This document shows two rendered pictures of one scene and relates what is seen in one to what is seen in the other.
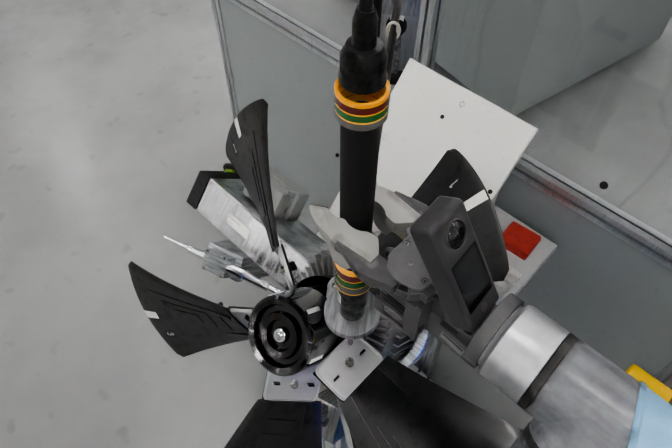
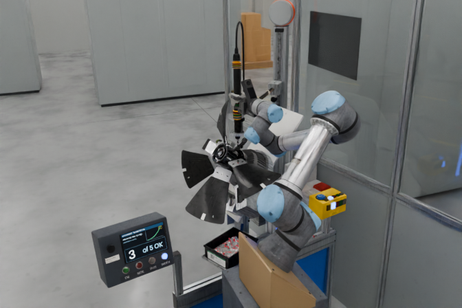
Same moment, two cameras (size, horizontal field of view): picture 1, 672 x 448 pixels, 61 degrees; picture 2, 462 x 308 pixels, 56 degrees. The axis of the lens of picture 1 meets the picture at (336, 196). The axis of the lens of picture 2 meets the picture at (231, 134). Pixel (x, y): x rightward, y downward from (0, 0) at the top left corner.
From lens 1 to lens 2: 1.75 m
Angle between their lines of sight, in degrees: 32
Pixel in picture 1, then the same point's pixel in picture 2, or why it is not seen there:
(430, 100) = not seen: hidden behind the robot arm
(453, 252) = (247, 86)
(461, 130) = (284, 119)
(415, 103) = not seen: hidden behind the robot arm
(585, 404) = (264, 104)
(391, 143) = not seen: hidden behind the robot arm
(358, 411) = (237, 168)
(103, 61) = (172, 168)
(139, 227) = (173, 226)
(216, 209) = (210, 147)
